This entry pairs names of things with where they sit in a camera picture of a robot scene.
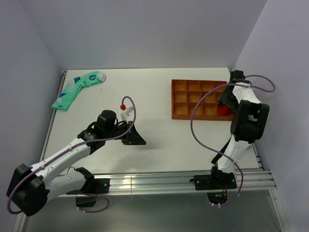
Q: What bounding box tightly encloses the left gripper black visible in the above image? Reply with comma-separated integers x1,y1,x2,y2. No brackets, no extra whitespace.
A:
104,121,146,145

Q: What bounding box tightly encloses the red santa sock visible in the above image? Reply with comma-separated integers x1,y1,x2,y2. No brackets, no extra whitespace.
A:
218,105,230,116

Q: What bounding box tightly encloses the orange compartment tray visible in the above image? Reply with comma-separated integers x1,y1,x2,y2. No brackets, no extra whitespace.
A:
171,79,234,121

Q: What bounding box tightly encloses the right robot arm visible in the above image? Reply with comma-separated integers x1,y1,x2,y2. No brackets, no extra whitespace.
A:
209,70,269,189

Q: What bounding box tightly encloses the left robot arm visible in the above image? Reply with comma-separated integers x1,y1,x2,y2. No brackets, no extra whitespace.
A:
7,110,146,216

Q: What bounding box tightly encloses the mint green patterned sock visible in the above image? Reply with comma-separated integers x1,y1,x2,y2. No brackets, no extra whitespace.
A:
51,71,107,111

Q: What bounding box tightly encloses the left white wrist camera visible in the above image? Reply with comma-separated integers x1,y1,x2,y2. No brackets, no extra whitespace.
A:
120,104,134,122

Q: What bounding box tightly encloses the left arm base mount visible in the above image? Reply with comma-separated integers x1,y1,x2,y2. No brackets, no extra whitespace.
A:
70,178,110,213

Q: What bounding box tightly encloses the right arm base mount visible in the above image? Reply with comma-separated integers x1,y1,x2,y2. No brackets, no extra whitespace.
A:
189,173,237,204

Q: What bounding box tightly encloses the aluminium frame rail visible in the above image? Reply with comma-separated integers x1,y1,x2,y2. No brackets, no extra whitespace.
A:
46,169,276,199

